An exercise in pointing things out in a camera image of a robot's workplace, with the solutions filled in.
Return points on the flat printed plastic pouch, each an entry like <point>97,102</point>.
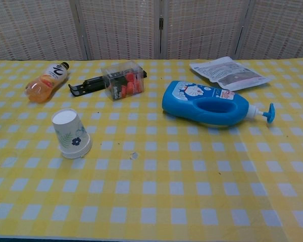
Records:
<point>229,73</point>

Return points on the metal screen hinge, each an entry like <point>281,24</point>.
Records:
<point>161,23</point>

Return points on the woven folding screen panel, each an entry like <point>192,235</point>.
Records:
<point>30,27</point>
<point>204,27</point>
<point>280,27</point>
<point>118,27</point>

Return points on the yellow checked tablecloth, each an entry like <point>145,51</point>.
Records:
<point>151,189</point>

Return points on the clear box with red pieces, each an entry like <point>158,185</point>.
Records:
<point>122,83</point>

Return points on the black clip tool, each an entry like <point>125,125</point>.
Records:
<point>88,85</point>

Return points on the blue pump detergent bottle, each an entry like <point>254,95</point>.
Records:
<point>181,100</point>

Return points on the orange juice plastic bottle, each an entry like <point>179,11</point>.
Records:
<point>44,83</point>

